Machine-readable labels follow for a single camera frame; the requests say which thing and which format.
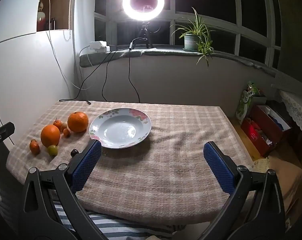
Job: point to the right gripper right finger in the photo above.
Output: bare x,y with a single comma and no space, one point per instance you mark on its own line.
254,208

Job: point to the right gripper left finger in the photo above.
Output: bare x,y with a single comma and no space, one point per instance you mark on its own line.
39,217

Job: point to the small mandarin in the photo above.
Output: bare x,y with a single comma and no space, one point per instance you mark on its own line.
34,147

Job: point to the large oval orange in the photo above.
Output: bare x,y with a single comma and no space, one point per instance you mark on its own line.
50,135

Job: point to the green round fruit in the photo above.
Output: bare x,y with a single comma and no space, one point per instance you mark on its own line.
52,150

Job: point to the mandarin with stem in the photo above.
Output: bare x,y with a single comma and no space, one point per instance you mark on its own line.
57,123

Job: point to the small brown longan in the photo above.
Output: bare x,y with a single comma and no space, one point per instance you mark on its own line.
63,126

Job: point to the small orange kumquat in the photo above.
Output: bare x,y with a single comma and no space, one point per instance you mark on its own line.
66,133

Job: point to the dark plum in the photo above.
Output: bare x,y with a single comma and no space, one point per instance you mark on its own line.
74,152

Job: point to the large round orange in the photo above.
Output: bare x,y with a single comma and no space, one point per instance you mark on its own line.
78,122

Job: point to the striped fabric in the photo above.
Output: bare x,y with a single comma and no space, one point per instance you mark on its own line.
116,228

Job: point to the red box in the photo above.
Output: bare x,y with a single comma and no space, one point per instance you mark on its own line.
265,128

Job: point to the plaid beige tablecloth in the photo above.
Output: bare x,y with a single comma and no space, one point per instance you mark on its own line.
165,178

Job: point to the lace white cloth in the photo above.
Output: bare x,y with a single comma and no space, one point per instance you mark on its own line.
293,104

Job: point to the grey sill cloth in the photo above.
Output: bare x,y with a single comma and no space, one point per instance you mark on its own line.
94,59

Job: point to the green snack bag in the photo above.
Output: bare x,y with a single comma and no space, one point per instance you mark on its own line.
245,100

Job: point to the floral white plate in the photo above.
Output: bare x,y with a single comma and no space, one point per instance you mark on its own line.
120,128

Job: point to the red white jar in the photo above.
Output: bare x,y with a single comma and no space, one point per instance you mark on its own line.
41,21

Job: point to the white power strip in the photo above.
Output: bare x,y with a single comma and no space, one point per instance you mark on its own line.
99,46

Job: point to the potted spider plant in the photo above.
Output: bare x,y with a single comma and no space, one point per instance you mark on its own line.
196,35

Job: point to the ring light tripod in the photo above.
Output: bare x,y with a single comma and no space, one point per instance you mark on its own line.
145,35

